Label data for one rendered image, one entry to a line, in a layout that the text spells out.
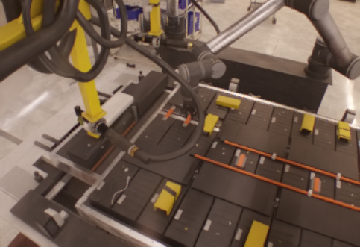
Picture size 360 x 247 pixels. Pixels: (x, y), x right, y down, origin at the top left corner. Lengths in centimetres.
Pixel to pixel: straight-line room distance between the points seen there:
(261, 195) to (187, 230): 41
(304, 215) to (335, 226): 15
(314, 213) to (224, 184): 46
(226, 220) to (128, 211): 46
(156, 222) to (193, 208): 19
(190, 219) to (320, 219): 62
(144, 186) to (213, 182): 35
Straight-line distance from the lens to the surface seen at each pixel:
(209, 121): 167
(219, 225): 126
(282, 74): 263
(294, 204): 140
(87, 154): 143
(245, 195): 136
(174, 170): 141
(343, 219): 146
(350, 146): 185
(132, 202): 133
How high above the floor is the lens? 212
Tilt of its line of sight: 39 degrees down
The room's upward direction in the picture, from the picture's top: straight up
